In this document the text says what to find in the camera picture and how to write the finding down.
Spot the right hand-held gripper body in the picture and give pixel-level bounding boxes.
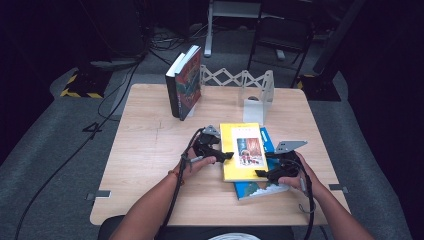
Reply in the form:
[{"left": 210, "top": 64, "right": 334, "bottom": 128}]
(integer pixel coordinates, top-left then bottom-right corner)
[{"left": 274, "top": 140, "right": 308, "bottom": 179}]

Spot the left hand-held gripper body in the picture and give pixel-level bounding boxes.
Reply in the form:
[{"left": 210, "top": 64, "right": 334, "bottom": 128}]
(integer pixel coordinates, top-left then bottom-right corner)
[{"left": 192, "top": 124, "right": 222, "bottom": 158}]

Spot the yellow book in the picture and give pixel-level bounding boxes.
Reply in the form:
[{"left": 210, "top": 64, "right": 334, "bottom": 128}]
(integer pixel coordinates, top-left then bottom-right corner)
[{"left": 219, "top": 122, "right": 270, "bottom": 183}]

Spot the blue book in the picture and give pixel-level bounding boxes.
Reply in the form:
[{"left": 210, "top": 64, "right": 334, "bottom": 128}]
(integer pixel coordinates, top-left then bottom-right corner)
[{"left": 233, "top": 126, "right": 290, "bottom": 201}]

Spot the extendable metal bookend rack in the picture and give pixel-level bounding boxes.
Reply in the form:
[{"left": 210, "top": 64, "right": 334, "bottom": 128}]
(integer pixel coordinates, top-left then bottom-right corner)
[{"left": 186, "top": 64, "right": 275, "bottom": 126}]

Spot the red illustrated cover book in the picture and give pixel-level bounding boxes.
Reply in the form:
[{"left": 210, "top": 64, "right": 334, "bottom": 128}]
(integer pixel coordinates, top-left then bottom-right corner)
[{"left": 174, "top": 44, "right": 203, "bottom": 122}]

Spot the person's left hand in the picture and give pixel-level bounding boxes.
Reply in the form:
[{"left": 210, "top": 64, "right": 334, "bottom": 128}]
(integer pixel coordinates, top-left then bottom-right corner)
[{"left": 169, "top": 148, "right": 218, "bottom": 184}]

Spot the person's right hand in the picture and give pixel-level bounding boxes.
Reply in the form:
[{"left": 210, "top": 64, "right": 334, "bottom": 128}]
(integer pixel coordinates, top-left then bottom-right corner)
[{"left": 278, "top": 152, "right": 323, "bottom": 199}]

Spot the thick black book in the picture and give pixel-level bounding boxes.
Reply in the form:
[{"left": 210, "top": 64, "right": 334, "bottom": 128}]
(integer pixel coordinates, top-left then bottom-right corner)
[{"left": 165, "top": 52, "right": 188, "bottom": 118}]

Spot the person's dark clothing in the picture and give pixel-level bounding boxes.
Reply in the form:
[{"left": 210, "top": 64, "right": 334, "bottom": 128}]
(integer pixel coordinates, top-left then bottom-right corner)
[{"left": 98, "top": 214, "right": 296, "bottom": 240}]

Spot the black chair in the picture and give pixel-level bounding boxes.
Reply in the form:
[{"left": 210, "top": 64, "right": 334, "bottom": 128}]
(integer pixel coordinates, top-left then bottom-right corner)
[{"left": 246, "top": 16, "right": 316, "bottom": 88}]

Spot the dark cabinet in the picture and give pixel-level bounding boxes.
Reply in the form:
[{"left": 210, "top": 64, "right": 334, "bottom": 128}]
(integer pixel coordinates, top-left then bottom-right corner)
[{"left": 78, "top": 0, "right": 149, "bottom": 63}]

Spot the orange bracelet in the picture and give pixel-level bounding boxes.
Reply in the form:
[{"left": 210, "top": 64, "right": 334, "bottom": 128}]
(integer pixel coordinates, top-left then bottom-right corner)
[{"left": 167, "top": 169, "right": 185, "bottom": 186}]

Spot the right hand-held gripper cable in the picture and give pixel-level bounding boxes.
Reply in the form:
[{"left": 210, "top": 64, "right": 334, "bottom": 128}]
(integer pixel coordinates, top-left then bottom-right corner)
[{"left": 283, "top": 158, "right": 317, "bottom": 240}]

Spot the hand-held gripper cable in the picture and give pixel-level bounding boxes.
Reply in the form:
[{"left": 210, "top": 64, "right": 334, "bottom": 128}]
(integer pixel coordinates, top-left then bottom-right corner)
[
  {"left": 159, "top": 128, "right": 206, "bottom": 240},
  {"left": 283, "top": 158, "right": 317, "bottom": 240}
]

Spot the grey metal table bracket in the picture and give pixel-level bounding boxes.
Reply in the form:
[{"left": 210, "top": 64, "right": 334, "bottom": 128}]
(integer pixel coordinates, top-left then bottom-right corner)
[
  {"left": 328, "top": 183, "right": 349, "bottom": 195},
  {"left": 85, "top": 189, "right": 112, "bottom": 201}
]

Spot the left hand-held gripper cable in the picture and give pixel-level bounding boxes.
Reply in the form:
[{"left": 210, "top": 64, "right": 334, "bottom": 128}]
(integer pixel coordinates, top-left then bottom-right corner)
[{"left": 159, "top": 128, "right": 206, "bottom": 240}]

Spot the white metal desk frame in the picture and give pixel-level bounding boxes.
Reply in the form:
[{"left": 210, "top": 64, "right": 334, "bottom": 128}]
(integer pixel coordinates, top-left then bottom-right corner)
[{"left": 203, "top": 0, "right": 288, "bottom": 61}]

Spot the bundle of floor cables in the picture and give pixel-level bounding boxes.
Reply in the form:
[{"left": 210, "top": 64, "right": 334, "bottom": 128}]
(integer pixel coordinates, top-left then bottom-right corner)
[{"left": 146, "top": 24, "right": 209, "bottom": 68}]

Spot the looped black floor cable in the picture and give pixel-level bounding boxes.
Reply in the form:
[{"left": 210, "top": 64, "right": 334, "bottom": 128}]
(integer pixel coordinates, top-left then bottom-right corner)
[{"left": 97, "top": 58, "right": 143, "bottom": 123}]

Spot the long black floor cable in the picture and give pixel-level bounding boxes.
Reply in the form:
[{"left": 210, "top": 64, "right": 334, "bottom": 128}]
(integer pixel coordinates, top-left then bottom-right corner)
[{"left": 13, "top": 61, "right": 143, "bottom": 240}]

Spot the dark slanted stand post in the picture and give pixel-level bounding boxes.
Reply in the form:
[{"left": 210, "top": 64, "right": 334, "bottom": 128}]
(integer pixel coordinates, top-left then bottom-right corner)
[{"left": 313, "top": 0, "right": 366, "bottom": 76}]

